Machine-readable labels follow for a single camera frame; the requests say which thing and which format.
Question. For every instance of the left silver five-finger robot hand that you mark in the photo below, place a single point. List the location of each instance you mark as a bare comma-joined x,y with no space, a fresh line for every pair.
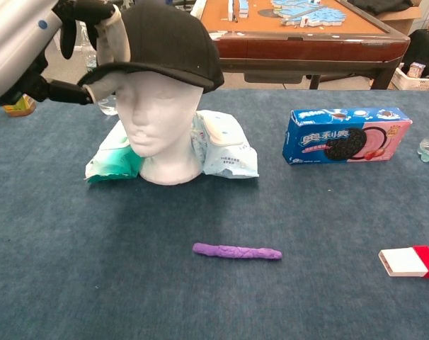
12,46

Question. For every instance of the black baseball cap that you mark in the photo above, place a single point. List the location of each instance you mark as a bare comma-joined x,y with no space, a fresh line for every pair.
168,39

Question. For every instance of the white foam mannequin head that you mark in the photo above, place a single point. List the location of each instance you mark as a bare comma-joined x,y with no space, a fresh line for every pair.
161,124

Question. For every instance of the yellow-capped tea bottle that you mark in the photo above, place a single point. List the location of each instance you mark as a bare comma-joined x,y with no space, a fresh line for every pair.
20,108

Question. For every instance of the green-label water bottle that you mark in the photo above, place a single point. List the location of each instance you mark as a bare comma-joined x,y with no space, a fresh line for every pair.
108,106

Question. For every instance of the green wet wipes pack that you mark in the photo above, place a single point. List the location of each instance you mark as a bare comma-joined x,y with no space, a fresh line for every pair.
112,163

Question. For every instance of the upright mahjong tile stack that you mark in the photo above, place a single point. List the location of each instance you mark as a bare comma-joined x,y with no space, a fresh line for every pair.
237,8

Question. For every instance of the pale blue wet wipes pack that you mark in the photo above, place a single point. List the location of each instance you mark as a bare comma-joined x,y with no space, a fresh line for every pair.
228,148

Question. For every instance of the blue table mat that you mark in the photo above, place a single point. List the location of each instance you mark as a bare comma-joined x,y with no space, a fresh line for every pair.
165,283

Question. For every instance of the brown mahjong table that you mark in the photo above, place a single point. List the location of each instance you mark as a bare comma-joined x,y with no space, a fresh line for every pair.
306,49

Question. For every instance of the purple clay stick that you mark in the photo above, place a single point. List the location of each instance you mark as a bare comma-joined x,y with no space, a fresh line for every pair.
235,250

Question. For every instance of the blue mahjong tile cluster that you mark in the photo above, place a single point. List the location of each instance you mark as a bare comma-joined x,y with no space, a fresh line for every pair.
317,14

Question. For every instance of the blue Oreo cookie box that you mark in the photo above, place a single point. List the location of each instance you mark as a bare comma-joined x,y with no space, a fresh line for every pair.
342,138

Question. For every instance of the black cloth on mahjong table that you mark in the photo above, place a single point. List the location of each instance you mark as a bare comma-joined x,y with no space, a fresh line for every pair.
381,5

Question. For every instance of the large cardboard box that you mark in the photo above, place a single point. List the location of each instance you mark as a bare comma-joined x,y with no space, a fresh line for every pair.
404,19

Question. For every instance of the white plastic basket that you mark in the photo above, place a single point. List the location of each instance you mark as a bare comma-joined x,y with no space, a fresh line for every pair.
416,82

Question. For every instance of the black bag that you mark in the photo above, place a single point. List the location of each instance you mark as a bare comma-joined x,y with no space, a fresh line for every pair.
425,46

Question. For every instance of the white and red small box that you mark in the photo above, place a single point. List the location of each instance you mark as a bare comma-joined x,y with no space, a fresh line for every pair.
405,262

